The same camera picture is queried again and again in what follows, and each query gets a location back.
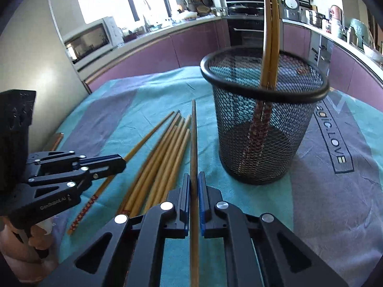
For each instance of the stainless steel pot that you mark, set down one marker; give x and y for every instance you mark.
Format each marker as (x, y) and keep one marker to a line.
(314, 18)

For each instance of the white microwave oven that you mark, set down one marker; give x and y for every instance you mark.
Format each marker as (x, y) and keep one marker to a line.
(89, 40)

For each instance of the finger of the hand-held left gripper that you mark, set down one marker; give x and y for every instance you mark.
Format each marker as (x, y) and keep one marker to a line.
(103, 167)
(54, 158)

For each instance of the purple kitchen cabinets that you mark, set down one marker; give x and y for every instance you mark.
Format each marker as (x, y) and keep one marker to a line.
(185, 44)

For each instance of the teal mesh food cover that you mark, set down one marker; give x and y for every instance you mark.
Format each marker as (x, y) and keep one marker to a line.
(360, 33)

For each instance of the teal and grey tablecloth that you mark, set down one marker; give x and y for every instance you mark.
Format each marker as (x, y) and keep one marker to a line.
(143, 101)

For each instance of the black built-in oven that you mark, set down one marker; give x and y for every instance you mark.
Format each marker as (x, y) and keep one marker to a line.
(245, 33)

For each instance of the woven basket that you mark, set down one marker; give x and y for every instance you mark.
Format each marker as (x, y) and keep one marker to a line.
(203, 9)

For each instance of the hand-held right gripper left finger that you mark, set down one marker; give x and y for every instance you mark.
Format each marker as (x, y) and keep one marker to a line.
(187, 198)

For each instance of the person's left hand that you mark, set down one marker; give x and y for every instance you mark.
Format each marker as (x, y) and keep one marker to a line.
(18, 254)

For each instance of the bunch of bamboo chopsticks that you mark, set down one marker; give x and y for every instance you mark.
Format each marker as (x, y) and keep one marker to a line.
(167, 158)

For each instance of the pink kettle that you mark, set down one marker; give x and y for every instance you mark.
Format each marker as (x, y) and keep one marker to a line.
(336, 13)

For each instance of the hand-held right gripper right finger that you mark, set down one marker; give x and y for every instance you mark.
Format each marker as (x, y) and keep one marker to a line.
(202, 198)

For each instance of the bamboo chopstick with patterned end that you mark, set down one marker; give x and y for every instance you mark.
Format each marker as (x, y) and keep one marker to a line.
(194, 143)
(276, 36)
(146, 139)
(266, 36)

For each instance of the black mesh utensil holder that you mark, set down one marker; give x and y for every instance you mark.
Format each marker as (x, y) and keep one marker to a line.
(287, 131)

